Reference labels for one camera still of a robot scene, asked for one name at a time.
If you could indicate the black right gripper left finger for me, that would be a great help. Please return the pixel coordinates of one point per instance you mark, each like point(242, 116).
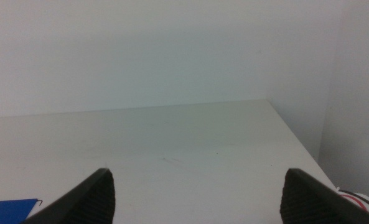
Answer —
point(91, 202)

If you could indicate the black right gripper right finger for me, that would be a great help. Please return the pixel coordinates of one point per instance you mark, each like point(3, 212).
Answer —
point(308, 202)

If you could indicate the blue flat mat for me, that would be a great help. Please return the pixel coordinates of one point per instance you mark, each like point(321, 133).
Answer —
point(7, 213)

